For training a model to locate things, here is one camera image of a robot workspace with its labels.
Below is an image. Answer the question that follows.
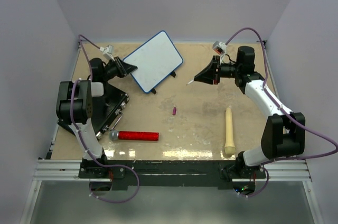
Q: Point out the purple cable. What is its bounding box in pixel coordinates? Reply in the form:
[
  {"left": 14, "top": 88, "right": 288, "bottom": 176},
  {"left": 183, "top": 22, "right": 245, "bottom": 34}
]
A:
[
  {"left": 224, "top": 27, "right": 338, "bottom": 198},
  {"left": 70, "top": 34, "right": 140, "bottom": 204}
]

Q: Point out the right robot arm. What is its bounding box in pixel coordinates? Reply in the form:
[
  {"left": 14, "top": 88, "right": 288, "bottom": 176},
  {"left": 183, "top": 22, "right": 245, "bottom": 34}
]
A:
[{"left": 194, "top": 42, "right": 305, "bottom": 178}]

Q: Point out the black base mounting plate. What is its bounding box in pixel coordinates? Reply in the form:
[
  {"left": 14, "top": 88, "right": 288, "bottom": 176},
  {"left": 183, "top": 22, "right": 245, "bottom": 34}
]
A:
[{"left": 78, "top": 160, "right": 266, "bottom": 190}]

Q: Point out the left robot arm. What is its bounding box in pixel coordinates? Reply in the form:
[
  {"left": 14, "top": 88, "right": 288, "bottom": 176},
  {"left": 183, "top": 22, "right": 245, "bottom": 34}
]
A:
[{"left": 56, "top": 57, "right": 138, "bottom": 178}]

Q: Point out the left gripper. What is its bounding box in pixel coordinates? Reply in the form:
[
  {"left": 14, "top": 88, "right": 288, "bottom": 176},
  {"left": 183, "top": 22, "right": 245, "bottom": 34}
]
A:
[{"left": 102, "top": 57, "right": 137, "bottom": 81}]

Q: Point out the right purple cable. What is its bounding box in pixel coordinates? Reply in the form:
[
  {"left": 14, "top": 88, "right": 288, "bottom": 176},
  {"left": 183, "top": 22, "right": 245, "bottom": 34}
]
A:
[{"left": 224, "top": 27, "right": 338, "bottom": 198}]

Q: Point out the red glitter microphone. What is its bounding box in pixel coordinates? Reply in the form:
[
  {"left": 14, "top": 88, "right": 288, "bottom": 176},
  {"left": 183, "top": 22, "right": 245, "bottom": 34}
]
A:
[{"left": 109, "top": 130, "right": 159, "bottom": 142}]

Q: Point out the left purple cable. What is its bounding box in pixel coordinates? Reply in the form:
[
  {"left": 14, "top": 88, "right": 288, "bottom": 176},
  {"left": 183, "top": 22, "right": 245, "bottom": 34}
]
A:
[{"left": 70, "top": 34, "right": 140, "bottom": 204}]

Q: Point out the wire whiteboard stand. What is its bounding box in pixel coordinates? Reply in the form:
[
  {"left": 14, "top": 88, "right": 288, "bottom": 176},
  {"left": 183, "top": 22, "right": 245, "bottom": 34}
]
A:
[{"left": 151, "top": 71, "right": 176, "bottom": 95}]

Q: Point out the blue framed whiteboard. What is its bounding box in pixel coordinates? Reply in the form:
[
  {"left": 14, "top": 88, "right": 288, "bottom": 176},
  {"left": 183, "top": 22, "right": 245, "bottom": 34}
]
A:
[{"left": 123, "top": 30, "right": 184, "bottom": 94}]

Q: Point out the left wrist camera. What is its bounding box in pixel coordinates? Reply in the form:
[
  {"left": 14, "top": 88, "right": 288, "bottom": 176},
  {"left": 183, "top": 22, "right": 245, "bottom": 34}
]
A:
[{"left": 100, "top": 45, "right": 114, "bottom": 61}]

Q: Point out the black carrying case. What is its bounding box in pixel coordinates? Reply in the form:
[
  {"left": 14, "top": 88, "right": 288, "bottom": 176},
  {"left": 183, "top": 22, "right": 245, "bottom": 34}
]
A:
[{"left": 56, "top": 80, "right": 129, "bottom": 138}]

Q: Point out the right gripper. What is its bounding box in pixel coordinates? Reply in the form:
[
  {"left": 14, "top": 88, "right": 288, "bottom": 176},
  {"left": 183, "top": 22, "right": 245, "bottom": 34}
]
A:
[{"left": 195, "top": 55, "right": 241, "bottom": 85}]

